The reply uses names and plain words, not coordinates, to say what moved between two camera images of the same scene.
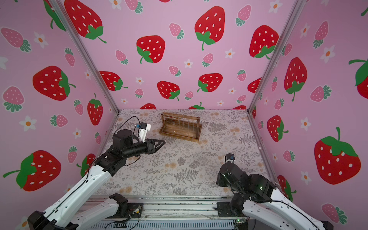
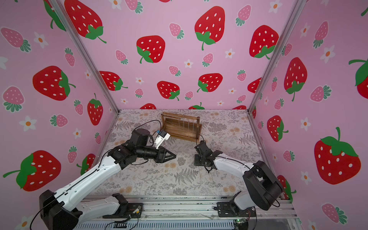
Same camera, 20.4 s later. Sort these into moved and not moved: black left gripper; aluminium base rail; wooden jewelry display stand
Moved: black left gripper
Not moved: aluminium base rail; wooden jewelry display stand
